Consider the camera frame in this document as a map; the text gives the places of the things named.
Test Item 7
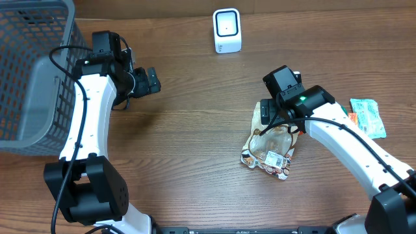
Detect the grey plastic mesh basket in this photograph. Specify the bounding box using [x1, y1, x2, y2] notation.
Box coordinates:
[1, 1, 87, 155]

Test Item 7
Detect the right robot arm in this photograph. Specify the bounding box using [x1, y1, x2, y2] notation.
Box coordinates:
[261, 65, 415, 234]

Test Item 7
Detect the white brown snack packet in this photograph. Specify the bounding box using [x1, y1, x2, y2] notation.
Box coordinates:
[240, 103, 299, 181]

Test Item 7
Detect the green lid seasoning jar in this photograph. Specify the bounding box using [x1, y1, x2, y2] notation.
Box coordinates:
[341, 105, 348, 116]

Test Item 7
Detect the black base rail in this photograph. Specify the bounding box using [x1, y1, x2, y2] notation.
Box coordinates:
[161, 226, 335, 234]

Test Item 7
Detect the teal tissue packet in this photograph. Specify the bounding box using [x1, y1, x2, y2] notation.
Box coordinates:
[350, 99, 387, 139]

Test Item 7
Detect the orange snack packet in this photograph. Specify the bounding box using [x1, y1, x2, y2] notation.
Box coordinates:
[348, 112, 358, 125]

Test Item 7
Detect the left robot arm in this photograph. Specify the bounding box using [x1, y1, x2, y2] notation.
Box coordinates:
[44, 31, 162, 234]

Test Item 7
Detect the white barcode scanner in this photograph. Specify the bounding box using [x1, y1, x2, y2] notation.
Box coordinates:
[213, 8, 242, 54]

